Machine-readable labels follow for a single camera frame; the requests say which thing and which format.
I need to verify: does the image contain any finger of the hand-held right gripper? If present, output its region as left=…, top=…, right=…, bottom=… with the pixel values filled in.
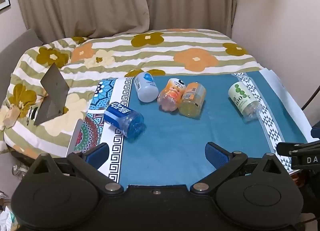
left=276, top=141, right=320, bottom=157

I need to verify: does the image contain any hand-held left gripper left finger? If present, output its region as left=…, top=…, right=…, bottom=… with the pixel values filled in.
left=27, top=143, right=124, bottom=194

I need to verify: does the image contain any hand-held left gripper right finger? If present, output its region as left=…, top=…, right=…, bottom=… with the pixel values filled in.
left=191, top=142, right=291, bottom=194

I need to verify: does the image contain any blue labelled plastic bottle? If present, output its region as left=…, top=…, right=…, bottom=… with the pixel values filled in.
left=103, top=101, right=145, bottom=138

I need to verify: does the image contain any green and white plastic cup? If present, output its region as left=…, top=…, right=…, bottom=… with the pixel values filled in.
left=228, top=81, right=263, bottom=122

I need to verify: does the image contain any pink and orange plastic cup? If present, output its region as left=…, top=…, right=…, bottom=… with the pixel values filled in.
left=157, top=78, right=187, bottom=111

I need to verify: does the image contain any white cup with blue label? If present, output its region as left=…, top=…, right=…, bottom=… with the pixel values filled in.
left=134, top=72, right=160, bottom=103

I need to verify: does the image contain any grey flat panel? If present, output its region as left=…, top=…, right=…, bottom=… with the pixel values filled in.
left=65, top=118, right=83, bottom=158

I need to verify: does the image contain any teal patterned table cloth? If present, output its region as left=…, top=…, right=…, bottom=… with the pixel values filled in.
left=75, top=69, right=316, bottom=189

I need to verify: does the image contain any grey folded stand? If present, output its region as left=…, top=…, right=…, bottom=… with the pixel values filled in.
left=33, top=62, right=69, bottom=126

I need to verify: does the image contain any brown paper tag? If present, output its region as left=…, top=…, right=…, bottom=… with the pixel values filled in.
left=2, top=107, right=22, bottom=129

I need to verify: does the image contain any floral striped blanket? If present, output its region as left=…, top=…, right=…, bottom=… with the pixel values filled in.
left=0, top=28, right=266, bottom=159

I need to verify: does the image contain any grey headboard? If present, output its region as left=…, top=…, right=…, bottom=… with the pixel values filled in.
left=0, top=29, right=44, bottom=73

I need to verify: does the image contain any beige curtain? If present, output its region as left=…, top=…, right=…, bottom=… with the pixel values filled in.
left=12, top=0, right=237, bottom=44

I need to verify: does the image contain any black cable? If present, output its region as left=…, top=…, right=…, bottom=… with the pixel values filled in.
left=301, top=88, right=320, bottom=110

